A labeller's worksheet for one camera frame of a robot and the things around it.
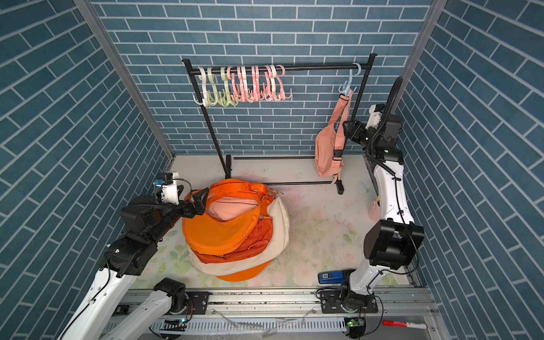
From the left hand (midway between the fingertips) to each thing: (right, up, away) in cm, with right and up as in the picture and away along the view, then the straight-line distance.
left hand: (202, 188), depth 67 cm
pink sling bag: (+4, -9, +18) cm, 21 cm away
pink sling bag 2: (+50, +21, +42) cm, 69 cm away
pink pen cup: (+66, -12, +25) cm, 72 cm away
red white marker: (+66, -46, +3) cm, 81 cm away
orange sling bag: (+13, -32, +7) cm, 35 cm away
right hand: (+52, +22, +12) cm, 58 cm away
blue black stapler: (+47, -33, +10) cm, 59 cm away
